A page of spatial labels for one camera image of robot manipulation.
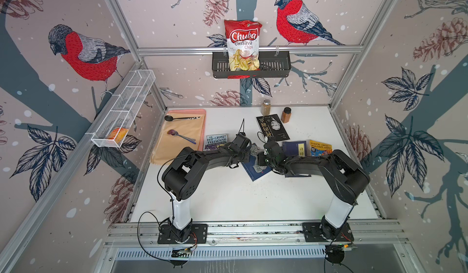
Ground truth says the left black cable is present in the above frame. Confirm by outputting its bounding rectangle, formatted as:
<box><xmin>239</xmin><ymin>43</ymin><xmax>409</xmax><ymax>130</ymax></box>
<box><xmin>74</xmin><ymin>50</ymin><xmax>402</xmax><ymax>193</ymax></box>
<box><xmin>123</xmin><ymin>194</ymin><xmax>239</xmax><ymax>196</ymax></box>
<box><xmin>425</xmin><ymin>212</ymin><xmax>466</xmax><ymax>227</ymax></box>
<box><xmin>136</xmin><ymin>118</ymin><xmax>246</xmax><ymax>264</ymax></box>

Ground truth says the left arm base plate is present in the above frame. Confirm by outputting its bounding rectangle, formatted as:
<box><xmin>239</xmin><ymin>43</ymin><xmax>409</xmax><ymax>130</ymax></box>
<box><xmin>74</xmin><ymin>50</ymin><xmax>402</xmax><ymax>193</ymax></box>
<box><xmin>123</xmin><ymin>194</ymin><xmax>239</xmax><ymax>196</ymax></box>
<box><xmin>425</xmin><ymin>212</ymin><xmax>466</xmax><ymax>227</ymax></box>
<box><xmin>157</xmin><ymin>224</ymin><xmax>208</xmax><ymax>244</ymax></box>

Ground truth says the purple spoon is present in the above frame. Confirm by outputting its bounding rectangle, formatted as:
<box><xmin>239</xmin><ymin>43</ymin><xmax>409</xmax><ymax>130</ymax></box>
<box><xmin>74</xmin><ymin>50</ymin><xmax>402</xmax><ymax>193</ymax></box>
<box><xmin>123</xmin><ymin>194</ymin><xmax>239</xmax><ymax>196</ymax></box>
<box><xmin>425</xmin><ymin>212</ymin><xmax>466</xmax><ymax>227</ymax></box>
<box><xmin>167</xmin><ymin>129</ymin><xmax>197</xmax><ymax>144</ymax></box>

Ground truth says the grey treehouse paperback book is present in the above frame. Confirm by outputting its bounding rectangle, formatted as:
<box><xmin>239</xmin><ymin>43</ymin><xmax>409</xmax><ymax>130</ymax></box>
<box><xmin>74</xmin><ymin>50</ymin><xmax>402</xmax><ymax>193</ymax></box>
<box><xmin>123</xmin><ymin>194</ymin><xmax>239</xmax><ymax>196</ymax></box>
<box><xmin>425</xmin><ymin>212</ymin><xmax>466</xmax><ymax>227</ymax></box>
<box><xmin>204</xmin><ymin>134</ymin><xmax>228</xmax><ymax>151</ymax></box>

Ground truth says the grey striped cleaning cloth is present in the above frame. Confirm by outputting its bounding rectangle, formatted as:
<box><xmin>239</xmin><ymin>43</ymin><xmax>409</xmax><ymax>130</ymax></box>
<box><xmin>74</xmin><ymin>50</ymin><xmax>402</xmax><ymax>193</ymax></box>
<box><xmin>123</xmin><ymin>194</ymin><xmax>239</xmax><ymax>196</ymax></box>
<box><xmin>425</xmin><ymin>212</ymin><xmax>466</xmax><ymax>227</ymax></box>
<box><xmin>251</xmin><ymin>144</ymin><xmax>266</xmax><ymax>173</ymax></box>

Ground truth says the red cassava chips bag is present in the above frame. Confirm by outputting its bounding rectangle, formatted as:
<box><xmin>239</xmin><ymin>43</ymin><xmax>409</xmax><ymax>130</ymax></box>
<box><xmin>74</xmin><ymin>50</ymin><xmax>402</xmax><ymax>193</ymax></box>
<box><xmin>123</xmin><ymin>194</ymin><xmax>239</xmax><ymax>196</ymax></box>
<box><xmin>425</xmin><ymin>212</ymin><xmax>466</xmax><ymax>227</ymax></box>
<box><xmin>224</xmin><ymin>20</ymin><xmax>262</xmax><ymax>72</ymax></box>

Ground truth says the black Chinese paperback book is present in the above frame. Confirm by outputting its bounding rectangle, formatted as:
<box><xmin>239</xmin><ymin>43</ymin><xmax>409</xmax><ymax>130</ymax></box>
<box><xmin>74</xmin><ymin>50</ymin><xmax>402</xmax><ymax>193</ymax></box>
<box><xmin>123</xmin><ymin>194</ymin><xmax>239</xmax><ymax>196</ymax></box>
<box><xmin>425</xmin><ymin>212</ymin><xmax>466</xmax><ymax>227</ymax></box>
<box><xmin>256</xmin><ymin>114</ymin><xmax>290</xmax><ymax>142</ymax></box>

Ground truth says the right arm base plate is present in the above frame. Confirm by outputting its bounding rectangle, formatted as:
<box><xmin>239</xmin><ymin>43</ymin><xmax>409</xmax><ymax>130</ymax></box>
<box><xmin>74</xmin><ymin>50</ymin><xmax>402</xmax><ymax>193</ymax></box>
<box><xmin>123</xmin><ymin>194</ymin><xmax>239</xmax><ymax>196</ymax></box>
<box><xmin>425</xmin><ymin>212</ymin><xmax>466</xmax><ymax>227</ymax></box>
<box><xmin>301</xmin><ymin>221</ymin><xmax>355</xmax><ymax>243</ymax></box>

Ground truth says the glass jar brown spice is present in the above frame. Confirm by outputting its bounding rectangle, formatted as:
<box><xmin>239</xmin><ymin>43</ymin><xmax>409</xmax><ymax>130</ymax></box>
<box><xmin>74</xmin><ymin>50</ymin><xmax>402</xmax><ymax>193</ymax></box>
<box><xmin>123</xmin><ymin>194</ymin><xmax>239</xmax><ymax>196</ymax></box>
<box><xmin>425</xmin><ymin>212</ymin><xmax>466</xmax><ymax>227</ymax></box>
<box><xmin>261</xmin><ymin>99</ymin><xmax>271</xmax><ymax>116</ymax></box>

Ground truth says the glass jar orange spice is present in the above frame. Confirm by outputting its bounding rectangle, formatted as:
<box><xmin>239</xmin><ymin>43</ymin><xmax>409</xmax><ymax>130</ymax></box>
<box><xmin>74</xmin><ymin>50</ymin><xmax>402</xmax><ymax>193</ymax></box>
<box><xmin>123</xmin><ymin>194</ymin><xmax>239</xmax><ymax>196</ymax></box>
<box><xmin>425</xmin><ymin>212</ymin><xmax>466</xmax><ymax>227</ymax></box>
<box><xmin>281</xmin><ymin>107</ymin><xmax>291</xmax><ymax>124</ymax></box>

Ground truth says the orange packet in shelf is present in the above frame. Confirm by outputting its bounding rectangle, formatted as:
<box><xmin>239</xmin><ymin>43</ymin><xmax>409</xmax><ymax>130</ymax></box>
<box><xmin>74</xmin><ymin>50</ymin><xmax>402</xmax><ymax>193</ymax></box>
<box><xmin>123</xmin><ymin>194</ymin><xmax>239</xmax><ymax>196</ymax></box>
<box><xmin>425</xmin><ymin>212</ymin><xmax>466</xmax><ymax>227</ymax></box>
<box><xmin>106</xmin><ymin>127</ymin><xmax>129</xmax><ymax>144</ymax></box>

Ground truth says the right black cable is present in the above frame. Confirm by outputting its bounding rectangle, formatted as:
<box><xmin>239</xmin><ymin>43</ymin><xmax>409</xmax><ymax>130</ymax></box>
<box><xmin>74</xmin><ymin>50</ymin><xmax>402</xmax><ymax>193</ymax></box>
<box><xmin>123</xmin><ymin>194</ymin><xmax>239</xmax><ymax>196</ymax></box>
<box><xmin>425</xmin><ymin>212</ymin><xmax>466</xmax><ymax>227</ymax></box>
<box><xmin>256</xmin><ymin>131</ymin><xmax>355</xmax><ymax>273</ymax></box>

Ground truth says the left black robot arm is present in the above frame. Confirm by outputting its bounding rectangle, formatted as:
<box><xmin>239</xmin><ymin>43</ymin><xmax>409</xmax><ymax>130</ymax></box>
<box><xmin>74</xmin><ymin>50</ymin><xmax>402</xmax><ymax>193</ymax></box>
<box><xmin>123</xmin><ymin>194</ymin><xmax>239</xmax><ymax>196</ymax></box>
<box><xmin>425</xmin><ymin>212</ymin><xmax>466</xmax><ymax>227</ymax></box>
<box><xmin>162</xmin><ymin>132</ymin><xmax>252</xmax><ymax>243</ymax></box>

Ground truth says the black cable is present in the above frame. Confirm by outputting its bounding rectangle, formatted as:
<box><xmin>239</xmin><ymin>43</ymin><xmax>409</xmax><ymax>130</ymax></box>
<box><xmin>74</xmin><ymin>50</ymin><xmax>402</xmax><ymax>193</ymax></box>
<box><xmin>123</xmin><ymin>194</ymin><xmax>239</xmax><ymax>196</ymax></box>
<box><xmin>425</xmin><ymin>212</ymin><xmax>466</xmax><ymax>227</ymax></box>
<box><xmin>136</xmin><ymin>118</ymin><xmax>246</xmax><ymax>264</ymax></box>
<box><xmin>256</xmin><ymin>131</ymin><xmax>355</xmax><ymax>273</ymax></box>

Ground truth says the yellow treehouse paperback book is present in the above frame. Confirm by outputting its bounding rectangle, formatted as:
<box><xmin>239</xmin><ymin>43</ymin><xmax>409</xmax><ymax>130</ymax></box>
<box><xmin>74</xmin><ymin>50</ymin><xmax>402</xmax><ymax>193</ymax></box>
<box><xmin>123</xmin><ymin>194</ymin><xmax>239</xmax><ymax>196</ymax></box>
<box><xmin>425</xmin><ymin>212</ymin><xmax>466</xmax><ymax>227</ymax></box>
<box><xmin>308</xmin><ymin>140</ymin><xmax>333</xmax><ymax>157</ymax></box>

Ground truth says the black spoon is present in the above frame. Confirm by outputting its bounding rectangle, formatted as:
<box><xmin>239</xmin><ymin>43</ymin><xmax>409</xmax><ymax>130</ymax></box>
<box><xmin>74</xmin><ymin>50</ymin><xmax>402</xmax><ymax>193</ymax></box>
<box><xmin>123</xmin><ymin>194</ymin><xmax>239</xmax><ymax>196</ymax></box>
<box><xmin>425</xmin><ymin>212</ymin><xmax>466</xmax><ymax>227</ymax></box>
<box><xmin>164</xmin><ymin>115</ymin><xmax>201</xmax><ymax>122</ymax></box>

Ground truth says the black wall basket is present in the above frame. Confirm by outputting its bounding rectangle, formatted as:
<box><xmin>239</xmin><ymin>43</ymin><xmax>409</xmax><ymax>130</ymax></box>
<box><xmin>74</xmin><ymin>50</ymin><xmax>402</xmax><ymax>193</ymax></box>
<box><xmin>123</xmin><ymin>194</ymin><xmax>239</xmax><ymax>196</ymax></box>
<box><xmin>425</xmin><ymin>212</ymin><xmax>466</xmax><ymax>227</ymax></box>
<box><xmin>212</xmin><ymin>51</ymin><xmax>291</xmax><ymax>79</ymax></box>

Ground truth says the navy thread-bound book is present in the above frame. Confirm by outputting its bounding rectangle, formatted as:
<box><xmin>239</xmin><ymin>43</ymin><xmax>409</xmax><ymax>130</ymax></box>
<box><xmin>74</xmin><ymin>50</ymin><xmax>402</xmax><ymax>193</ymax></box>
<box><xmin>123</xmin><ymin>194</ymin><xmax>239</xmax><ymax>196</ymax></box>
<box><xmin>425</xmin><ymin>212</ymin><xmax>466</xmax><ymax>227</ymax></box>
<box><xmin>242</xmin><ymin>155</ymin><xmax>271</xmax><ymax>182</ymax></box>

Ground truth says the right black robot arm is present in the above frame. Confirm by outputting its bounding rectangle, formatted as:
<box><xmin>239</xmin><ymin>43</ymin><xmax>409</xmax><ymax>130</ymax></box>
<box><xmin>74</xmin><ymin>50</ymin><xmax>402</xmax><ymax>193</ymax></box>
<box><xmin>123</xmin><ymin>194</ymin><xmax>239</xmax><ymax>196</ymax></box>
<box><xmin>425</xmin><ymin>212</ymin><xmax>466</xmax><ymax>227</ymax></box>
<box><xmin>258</xmin><ymin>141</ymin><xmax>370</xmax><ymax>241</ymax></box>

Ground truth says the white wire wall shelf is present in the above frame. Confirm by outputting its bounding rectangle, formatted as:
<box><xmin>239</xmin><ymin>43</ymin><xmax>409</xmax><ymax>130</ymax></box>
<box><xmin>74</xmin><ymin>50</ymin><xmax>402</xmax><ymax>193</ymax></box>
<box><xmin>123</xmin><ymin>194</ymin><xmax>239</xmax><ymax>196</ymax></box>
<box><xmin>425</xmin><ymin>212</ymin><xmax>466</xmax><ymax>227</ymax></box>
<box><xmin>91</xmin><ymin>69</ymin><xmax>156</xmax><ymax>148</ymax></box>

